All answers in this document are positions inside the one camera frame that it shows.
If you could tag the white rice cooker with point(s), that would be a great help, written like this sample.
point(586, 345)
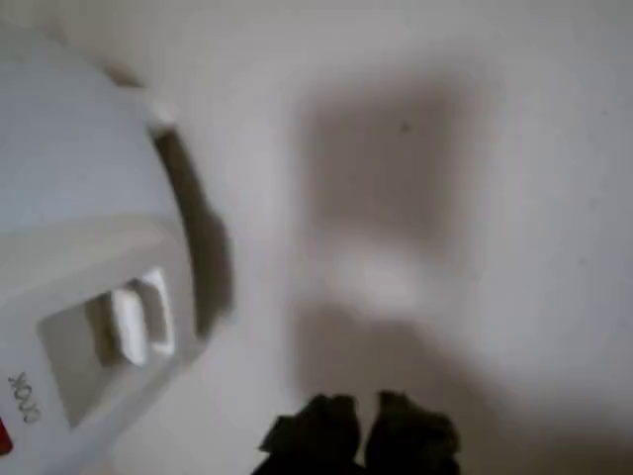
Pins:
point(74, 198)

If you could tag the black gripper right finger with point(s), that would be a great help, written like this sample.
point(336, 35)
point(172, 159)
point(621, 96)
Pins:
point(410, 445)

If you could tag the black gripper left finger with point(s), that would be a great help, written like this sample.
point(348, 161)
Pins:
point(321, 440)

